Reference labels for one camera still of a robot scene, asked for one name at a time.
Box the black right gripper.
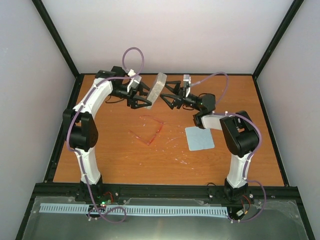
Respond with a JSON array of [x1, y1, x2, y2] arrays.
[[159, 81, 201, 112]]

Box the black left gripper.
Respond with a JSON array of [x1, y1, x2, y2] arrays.
[[109, 81, 155, 109]]

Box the light blue cleaning cloth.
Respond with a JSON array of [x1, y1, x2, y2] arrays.
[[185, 126, 215, 152]]

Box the grey glasses case green lining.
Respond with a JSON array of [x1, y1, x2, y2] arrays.
[[145, 72, 167, 110]]

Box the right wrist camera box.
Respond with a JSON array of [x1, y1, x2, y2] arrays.
[[182, 74, 191, 98]]

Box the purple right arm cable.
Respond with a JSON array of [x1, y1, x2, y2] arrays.
[[190, 71, 268, 224]]

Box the light blue slotted cable duct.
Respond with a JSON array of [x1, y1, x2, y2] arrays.
[[38, 203, 228, 218]]

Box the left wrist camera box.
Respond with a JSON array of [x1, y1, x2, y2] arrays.
[[127, 69, 142, 93]]

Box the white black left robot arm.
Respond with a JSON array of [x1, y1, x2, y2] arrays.
[[62, 66, 152, 202]]

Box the pink transparent sunglasses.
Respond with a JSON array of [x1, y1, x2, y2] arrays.
[[128, 114, 165, 146]]

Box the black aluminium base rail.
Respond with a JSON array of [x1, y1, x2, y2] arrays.
[[32, 182, 300, 208]]

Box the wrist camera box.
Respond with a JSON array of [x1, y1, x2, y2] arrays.
[[182, 74, 191, 98], [127, 69, 142, 93]]

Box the black enclosure frame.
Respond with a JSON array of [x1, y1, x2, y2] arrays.
[[16, 0, 315, 240]]

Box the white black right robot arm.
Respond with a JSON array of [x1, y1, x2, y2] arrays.
[[160, 80, 262, 203]]

